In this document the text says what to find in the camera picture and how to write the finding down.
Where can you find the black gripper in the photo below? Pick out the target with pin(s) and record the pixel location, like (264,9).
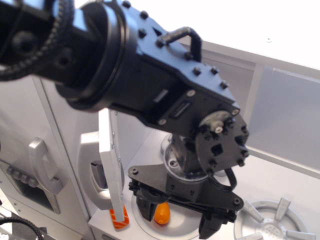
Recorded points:
(152,185)

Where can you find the white toy microwave door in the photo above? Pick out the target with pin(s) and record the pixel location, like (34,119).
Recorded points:
(110,163)

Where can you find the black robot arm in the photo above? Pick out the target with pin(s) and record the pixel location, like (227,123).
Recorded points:
(107,54)

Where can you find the silver toy sink bowl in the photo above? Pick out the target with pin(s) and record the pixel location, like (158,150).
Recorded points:
(183,223)

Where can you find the orange toy fruit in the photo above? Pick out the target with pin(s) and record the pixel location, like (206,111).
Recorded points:
(162,213)

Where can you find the grey toy faucet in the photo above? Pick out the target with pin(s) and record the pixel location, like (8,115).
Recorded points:
(172,160)

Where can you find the grey toy stove burner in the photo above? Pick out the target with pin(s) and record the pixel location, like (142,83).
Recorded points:
(270,220)

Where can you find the grey toy phone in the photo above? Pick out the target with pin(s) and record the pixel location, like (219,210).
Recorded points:
(97,171)

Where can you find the white toy kitchen cabinet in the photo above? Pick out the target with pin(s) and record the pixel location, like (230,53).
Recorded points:
(278,92)

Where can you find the grey ice dispenser panel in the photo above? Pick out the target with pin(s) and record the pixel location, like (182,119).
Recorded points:
(27,186)

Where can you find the grey fridge door handle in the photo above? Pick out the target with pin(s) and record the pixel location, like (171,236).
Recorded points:
(37,150)

